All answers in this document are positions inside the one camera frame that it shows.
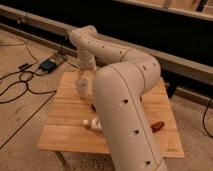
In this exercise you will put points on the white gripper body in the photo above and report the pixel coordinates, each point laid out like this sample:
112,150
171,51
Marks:
86,61

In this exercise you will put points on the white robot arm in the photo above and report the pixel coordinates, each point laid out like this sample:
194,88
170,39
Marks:
116,92

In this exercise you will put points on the clear plastic cup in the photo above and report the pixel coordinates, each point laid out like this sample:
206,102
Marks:
81,85

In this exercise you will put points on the blue black power adapter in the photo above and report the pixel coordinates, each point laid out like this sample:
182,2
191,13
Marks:
47,65

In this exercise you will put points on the black orange small box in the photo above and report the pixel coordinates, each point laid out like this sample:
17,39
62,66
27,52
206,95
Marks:
93,107

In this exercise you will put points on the small black connector box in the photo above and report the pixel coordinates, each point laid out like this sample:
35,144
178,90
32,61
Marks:
25,66

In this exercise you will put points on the white plastic bottle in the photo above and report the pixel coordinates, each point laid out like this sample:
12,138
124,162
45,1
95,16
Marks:
93,125

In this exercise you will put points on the wooden table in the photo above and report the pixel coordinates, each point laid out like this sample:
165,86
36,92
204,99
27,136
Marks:
64,131

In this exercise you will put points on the metal rail beam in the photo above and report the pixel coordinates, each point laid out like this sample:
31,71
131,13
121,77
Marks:
172,63

